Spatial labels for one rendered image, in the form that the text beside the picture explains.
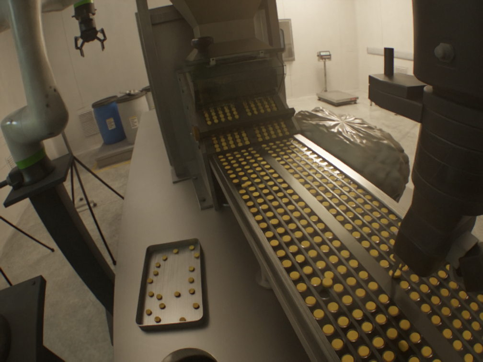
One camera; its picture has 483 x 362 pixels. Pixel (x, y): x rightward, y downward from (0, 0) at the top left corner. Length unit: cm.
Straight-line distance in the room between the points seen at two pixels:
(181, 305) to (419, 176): 41
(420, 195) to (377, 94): 8
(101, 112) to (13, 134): 284
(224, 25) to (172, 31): 27
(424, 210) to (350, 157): 33
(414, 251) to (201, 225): 49
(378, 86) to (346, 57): 525
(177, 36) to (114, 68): 343
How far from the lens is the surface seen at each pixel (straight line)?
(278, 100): 68
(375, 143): 54
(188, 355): 36
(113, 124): 372
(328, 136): 57
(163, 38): 86
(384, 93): 21
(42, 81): 84
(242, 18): 64
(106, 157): 348
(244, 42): 63
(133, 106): 330
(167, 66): 86
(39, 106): 83
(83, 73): 437
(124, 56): 423
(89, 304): 177
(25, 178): 99
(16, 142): 96
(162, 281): 52
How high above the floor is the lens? 118
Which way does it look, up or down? 31 degrees down
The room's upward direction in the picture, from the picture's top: 9 degrees counter-clockwise
